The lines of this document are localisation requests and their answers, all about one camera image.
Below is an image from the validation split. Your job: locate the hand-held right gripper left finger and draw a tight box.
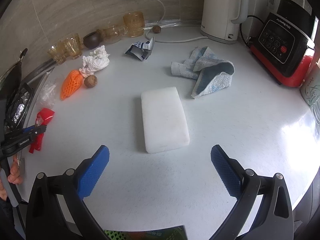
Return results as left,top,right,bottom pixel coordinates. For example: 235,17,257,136
26,145,110,240

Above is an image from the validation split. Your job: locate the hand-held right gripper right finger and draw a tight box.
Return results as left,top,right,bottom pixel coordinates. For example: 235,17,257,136
210,144,294,240

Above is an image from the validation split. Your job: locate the red plastic wrapper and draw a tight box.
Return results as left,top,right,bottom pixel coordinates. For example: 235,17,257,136
29,108,55,153

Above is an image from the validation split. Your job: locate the blue grey cloth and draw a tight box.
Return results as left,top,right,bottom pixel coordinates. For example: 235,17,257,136
171,46,235,99

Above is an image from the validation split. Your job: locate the person's left hand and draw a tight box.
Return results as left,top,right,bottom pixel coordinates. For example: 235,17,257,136
0,155,23,201

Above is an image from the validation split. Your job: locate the clear plastic wrap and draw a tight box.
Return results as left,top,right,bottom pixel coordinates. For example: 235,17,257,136
37,82,57,108

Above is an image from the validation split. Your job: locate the black wok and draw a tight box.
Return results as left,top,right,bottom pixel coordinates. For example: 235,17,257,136
0,48,28,110

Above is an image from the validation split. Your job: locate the orange foam fruit net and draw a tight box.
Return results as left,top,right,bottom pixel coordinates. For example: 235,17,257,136
60,70,84,101

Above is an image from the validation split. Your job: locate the small amber glass cup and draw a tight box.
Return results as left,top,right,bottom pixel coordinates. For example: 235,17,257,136
47,44,67,66
62,33,83,59

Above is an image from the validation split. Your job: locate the white sponge block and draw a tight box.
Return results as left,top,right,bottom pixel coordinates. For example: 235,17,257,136
141,87,190,153

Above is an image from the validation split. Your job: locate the green printed bag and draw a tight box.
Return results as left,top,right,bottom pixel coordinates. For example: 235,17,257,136
104,225,188,240

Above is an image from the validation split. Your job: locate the crumpled white tissue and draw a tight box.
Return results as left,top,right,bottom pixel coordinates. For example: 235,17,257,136
79,45,110,78

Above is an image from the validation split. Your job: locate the small brown clay pot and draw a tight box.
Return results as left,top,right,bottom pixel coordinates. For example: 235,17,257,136
83,31,102,49

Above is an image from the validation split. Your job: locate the clear drinking glass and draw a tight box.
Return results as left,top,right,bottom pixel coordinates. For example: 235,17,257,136
311,104,320,127

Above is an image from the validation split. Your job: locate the white ceramic floral cup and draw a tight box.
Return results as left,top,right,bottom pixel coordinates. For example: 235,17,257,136
299,74,320,105

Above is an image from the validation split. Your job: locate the amber glass pitcher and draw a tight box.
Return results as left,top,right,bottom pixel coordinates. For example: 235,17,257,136
97,25,128,44

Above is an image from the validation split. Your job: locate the crumpled blue white carton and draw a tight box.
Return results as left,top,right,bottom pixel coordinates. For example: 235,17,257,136
124,37,155,61

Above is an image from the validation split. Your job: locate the red black kitchen appliance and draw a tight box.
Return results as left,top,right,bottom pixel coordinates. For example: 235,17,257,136
250,0,319,87

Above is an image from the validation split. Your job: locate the tall amber glass cup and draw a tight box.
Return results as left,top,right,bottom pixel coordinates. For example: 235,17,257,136
123,12,145,38

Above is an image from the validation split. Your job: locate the white electric kettle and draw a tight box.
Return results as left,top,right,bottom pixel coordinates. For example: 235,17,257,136
200,0,250,44

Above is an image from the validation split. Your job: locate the grey cable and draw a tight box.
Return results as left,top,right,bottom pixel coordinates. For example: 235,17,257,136
0,171,22,207

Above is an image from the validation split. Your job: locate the black power cable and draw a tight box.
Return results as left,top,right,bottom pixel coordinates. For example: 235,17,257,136
239,15,265,48

